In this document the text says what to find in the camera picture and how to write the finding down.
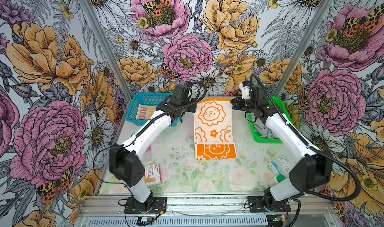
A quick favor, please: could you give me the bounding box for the grey cloth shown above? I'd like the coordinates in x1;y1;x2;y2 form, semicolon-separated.
253;121;278;139

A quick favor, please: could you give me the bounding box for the right aluminium frame post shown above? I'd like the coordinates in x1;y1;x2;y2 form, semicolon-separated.
273;0;334;96

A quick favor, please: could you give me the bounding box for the aluminium front rail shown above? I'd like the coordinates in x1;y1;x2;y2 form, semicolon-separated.
79;192;336;217

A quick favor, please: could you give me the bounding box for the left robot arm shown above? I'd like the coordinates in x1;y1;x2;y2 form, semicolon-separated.
109;82;208;213

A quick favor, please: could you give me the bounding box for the aluminium frame post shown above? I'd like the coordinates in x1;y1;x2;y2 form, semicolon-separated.
273;0;334;96
78;0;132;103

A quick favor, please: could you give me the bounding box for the teal plastic basket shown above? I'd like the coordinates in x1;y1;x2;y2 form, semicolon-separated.
126;93;172;126

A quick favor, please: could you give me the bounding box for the left aluminium frame post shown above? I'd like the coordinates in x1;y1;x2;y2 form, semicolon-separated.
78;0;132;103

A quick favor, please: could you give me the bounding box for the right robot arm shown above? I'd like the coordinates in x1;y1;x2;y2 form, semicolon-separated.
231;73;362;211

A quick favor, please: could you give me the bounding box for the small green circuit board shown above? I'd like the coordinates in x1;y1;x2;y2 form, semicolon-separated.
137;217;153;225

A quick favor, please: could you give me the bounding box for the bandage box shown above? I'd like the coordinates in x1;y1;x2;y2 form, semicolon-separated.
143;163;162;188

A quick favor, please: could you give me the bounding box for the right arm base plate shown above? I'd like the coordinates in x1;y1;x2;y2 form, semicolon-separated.
247;196;291;213

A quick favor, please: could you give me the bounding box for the green plastic basket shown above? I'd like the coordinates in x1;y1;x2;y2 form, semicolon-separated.
250;96;292;144

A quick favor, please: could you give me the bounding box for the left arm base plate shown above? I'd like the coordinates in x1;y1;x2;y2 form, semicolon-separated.
124;197;168;215

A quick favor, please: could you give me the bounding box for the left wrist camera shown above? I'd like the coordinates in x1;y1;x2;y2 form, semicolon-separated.
173;84;191;104

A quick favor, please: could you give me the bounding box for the orange white towel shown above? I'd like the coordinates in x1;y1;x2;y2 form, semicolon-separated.
194;98;237;160

